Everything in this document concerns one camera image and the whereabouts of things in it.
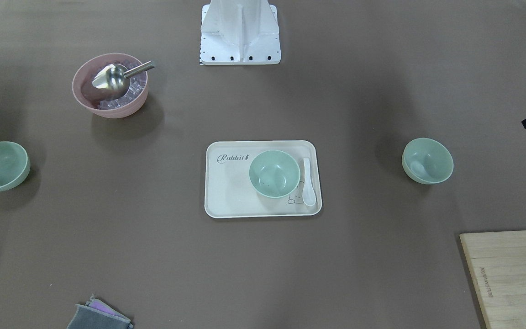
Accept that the wooden cutting board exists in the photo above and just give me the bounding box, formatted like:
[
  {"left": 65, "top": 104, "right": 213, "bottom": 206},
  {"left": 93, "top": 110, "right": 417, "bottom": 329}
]
[{"left": 459, "top": 230, "right": 526, "bottom": 329}]

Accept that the white ceramic spoon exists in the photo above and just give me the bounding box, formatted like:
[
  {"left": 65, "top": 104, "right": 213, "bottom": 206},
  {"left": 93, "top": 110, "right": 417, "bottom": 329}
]
[{"left": 302, "top": 158, "right": 316, "bottom": 207}]

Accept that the green bowl on tray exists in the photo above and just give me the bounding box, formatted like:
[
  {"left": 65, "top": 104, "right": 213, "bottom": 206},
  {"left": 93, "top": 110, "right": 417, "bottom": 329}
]
[{"left": 248, "top": 150, "right": 301, "bottom": 198}]

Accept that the cream rabbit serving tray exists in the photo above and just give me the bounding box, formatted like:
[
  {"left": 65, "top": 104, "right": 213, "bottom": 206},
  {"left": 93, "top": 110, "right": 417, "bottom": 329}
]
[{"left": 204, "top": 140, "right": 323, "bottom": 219}]

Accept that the metal ice scoop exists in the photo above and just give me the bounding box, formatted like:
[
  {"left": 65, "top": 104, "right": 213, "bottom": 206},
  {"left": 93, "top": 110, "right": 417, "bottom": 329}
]
[{"left": 91, "top": 61, "right": 156, "bottom": 101}]

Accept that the pink bowl with ice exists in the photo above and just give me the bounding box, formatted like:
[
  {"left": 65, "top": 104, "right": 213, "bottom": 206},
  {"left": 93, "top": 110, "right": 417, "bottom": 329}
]
[{"left": 72, "top": 53, "right": 149, "bottom": 119}]

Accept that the grey folded cloth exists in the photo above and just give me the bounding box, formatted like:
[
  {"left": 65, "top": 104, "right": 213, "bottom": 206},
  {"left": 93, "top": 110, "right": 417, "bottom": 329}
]
[{"left": 67, "top": 296, "right": 134, "bottom": 329}]

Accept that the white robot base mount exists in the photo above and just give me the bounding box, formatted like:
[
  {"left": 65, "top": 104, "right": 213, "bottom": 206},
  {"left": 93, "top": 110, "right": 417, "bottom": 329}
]
[{"left": 199, "top": 0, "right": 282, "bottom": 65}]

